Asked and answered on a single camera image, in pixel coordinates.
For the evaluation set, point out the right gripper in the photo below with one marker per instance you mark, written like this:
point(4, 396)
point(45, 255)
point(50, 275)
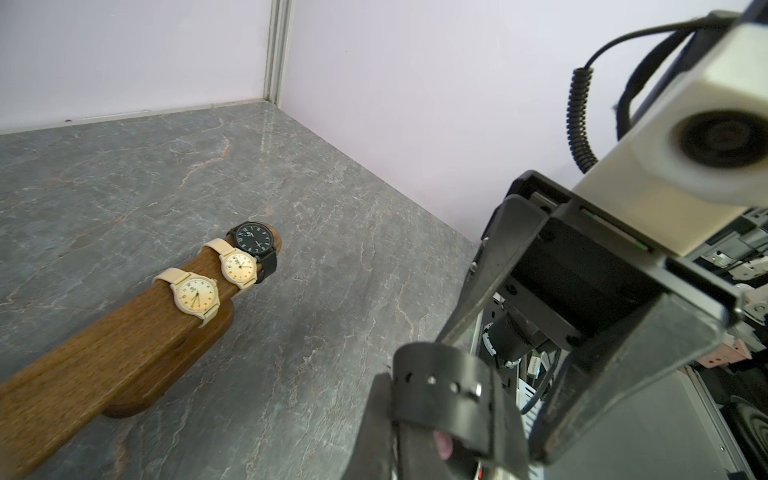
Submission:
point(564, 275)

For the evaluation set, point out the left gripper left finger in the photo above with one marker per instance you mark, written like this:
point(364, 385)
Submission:
point(372, 455)

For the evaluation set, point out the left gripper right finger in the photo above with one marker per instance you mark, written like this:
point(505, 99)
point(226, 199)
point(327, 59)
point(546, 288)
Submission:
point(509, 457)

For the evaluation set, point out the black watch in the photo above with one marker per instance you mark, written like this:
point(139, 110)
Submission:
point(256, 239)
point(440, 389)

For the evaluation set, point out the beige watch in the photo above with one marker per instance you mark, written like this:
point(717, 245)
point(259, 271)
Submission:
point(238, 267)
point(193, 294)

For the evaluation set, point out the wooden watch stand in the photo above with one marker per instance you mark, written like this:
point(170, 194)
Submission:
point(117, 367)

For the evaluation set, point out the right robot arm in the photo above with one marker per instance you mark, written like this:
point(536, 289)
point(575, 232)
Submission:
point(741, 389)

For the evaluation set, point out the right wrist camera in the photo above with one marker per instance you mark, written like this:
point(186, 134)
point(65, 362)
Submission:
point(696, 159)

